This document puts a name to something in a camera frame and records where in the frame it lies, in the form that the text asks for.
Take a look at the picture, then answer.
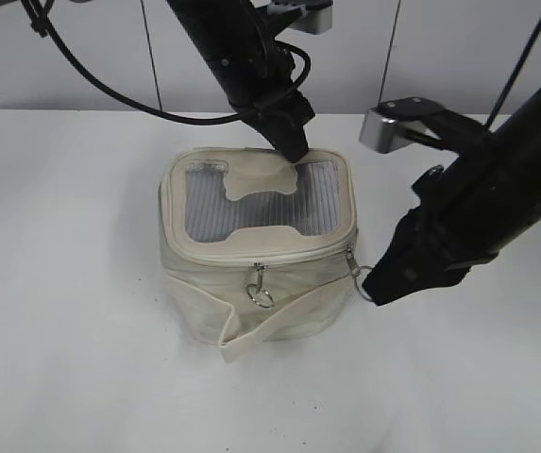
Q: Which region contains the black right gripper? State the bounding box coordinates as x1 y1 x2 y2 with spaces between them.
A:
363 165 498 306

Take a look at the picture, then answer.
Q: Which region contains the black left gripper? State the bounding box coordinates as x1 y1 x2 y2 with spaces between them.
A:
227 70 314 162

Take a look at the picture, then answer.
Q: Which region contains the silver zipper pull ring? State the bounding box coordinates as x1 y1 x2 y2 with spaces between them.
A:
244 261 276 310
345 244 375 303

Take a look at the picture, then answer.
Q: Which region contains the cream fabric zipper bag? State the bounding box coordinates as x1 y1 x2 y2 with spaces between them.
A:
158 147 358 362

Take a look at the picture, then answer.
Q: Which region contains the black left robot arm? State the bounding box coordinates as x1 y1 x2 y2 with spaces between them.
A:
168 1 314 163

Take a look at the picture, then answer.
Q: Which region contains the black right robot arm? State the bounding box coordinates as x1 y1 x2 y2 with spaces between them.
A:
361 88 541 306

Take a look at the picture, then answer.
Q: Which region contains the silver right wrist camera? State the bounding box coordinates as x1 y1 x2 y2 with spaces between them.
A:
358 96 483 155

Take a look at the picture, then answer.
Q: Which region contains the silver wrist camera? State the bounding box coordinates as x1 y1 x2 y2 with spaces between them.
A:
358 96 483 155
262 0 333 35

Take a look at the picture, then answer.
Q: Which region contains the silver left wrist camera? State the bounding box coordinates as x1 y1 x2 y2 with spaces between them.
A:
262 0 333 35

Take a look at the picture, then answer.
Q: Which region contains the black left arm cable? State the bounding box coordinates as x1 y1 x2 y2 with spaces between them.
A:
19 0 312 126

